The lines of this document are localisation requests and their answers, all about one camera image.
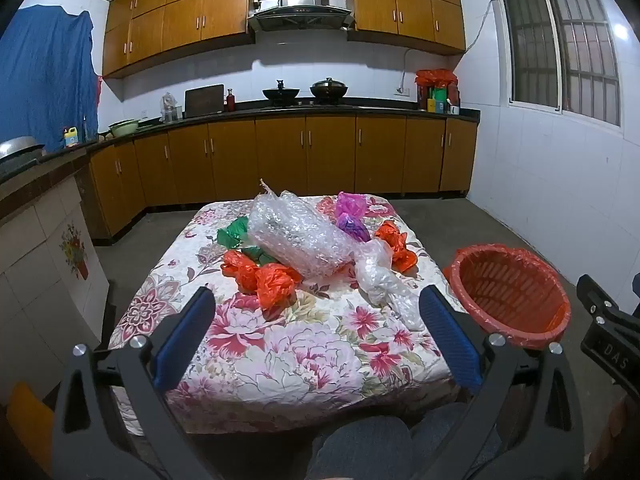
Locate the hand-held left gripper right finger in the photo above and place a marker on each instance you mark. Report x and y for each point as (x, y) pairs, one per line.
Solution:
(450, 335)

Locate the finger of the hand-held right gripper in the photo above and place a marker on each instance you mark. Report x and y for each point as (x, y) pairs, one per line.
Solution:
(600, 302)

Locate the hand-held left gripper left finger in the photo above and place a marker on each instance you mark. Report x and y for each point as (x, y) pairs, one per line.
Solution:
(185, 335)

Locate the red plastic basket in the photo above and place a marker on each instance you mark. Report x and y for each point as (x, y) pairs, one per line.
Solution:
(505, 295)

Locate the orange plastic bag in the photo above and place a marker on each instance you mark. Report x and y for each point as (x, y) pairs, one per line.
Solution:
(240, 270)
(395, 245)
(277, 285)

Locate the small bubble wrap sheet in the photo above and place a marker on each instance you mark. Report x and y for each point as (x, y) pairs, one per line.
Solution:
(377, 275)

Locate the green plastic bag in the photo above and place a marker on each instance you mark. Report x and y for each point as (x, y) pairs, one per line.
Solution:
(257, 255)
(232, 232)

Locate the purple plastic bag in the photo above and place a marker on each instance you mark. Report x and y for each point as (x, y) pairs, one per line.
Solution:
(354, 227)

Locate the large bubble wrap roll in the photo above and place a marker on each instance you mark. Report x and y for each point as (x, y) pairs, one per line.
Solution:
(295, 235)

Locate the pink plastic bag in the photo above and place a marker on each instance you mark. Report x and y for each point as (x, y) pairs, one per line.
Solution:
(352, 205)

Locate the person's right forearm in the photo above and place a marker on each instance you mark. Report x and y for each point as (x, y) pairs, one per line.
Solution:
(622, 435)

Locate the person's right leg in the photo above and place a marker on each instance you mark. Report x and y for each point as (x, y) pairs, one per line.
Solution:
(450, 440)

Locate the person's leg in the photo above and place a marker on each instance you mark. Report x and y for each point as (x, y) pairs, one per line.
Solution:
(355, 450)
(450, 440)

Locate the floral tablecloth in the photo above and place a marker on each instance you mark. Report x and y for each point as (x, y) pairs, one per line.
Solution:
(300, 350)

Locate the person's left leg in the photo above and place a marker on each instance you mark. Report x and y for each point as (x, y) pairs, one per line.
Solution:
(355, 450)

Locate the yellow plastic object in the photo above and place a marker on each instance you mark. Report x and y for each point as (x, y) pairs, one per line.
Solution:
(30, 420)

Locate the green basin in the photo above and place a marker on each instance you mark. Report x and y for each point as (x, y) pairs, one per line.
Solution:
(124, 128)

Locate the wooden base cabinets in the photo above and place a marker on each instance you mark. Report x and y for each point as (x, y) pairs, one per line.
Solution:
(325, 155)

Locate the clear jar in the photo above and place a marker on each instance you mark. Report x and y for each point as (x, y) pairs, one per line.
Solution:
(170, 109)

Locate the yellow bottle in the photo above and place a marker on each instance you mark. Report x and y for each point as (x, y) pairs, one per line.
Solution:
(71, 138)

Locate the dark wooden cutting board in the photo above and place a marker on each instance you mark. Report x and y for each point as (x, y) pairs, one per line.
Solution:
(204, 101)

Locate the green box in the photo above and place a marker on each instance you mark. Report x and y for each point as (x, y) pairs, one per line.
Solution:
(439, 100)

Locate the red bottle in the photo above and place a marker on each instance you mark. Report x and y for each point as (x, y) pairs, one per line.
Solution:
(230, 101)

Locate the black kitchen countertop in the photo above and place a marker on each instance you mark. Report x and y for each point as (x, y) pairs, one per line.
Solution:
(350, 110)

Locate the metal basin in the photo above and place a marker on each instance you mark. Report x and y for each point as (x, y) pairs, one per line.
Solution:
(20, 146)

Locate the orange bag on rack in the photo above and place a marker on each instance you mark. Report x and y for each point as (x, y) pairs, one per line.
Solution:
(436, 78)

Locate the red hanging cloth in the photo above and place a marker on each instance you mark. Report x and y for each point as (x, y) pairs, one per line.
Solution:
(98, 90)

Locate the barred window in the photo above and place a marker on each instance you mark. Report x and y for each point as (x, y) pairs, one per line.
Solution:
(560, 45)

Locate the black wok with lid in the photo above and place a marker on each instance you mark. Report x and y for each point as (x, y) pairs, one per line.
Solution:
(328, 90)

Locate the blue hanging cloth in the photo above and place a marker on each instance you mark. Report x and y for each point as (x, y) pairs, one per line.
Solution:
(45, 75)

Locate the flower wall sticker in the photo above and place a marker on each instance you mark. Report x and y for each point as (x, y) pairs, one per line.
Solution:
(75, 252)

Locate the white wall socket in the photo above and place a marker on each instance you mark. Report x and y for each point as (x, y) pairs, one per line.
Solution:
(402, 92)

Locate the wooden wall cabinets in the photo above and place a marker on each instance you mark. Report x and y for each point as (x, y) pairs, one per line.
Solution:
(175, 20)

